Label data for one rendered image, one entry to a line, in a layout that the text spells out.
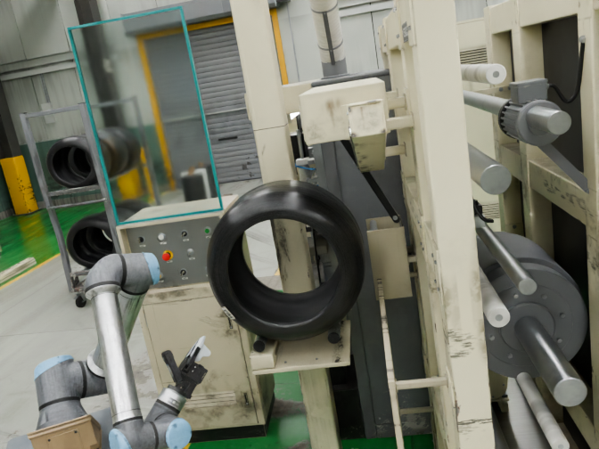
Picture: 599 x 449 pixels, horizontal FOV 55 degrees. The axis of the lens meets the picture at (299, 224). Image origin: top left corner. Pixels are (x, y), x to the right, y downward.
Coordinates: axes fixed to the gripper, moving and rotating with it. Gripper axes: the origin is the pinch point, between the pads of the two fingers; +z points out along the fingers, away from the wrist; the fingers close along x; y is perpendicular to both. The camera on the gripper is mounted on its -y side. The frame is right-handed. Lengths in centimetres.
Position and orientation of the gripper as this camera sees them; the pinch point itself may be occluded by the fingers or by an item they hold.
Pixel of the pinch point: (201, 338)
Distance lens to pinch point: 209.8
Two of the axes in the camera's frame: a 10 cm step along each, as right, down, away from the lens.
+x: 4.5, -2.0, -8.7
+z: 4.5, -7.9, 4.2
